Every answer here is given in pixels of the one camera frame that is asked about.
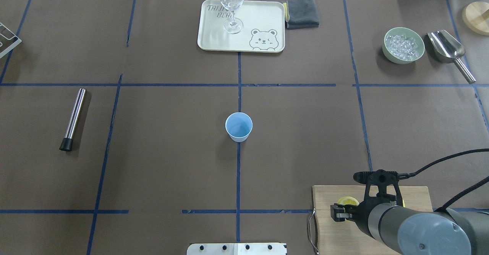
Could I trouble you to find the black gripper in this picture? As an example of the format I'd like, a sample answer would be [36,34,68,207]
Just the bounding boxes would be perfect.
[330,170,403,225]

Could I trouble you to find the yellow lemon half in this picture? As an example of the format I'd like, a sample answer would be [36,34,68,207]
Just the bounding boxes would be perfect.
[332,196,360,222]

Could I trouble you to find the steel muddler black tip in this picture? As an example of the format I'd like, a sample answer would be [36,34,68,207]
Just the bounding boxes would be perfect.
[59,88,87,152]

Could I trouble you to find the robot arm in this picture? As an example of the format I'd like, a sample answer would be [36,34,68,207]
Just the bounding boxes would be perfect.
[330,169,489,255]

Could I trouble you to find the light blue cup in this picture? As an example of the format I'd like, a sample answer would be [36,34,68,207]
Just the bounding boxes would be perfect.
[225,112,253,143]

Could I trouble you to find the bamboo cutting board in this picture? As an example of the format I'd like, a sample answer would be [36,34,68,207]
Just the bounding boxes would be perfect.
[312,185,433,255]

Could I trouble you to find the green bowl of ice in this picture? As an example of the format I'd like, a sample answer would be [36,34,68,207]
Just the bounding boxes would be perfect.
[382,27,426,65]

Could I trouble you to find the cream bear tray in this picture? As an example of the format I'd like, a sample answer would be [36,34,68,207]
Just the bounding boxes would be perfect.
[197,0,285,53]

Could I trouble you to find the metal ice scoop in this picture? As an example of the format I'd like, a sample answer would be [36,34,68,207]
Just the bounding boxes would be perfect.
[427,30,476,84]

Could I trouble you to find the round wooden stand base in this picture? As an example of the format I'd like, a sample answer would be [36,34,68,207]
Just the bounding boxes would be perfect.
[462,1,489,37]

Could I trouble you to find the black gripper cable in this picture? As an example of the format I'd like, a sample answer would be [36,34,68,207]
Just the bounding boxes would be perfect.
[397,149,489,213]

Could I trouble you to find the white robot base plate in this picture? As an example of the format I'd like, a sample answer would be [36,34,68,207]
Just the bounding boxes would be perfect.
[186,242,288,255]

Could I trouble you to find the white wire cup rack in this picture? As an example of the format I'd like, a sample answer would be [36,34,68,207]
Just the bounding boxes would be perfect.
[0,23,22,58]

